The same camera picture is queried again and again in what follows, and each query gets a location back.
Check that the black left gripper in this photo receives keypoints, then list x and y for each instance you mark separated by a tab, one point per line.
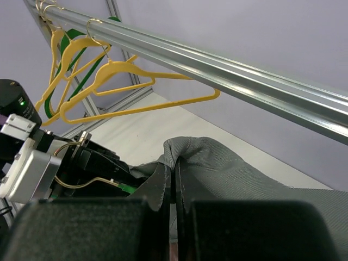
81	163

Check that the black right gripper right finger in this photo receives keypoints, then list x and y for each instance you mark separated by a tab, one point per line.
211	228

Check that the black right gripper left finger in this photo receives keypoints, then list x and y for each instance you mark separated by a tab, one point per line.
118	228

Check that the green plastic hanger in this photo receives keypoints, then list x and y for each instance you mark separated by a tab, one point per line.
124	187

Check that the grey pleated skirt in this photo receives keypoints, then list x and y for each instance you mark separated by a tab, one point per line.
226	175

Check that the yellow hanger of white skirt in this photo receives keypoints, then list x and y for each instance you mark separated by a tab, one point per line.
70	51

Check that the yellow plastic hanger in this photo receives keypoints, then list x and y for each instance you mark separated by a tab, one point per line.
57	34

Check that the green hanger of plaid skirt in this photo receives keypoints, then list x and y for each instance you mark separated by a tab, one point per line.
75	34

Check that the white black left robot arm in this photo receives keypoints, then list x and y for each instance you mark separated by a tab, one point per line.
14	100

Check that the aluminium frame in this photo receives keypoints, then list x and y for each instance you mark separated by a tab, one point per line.
317	109

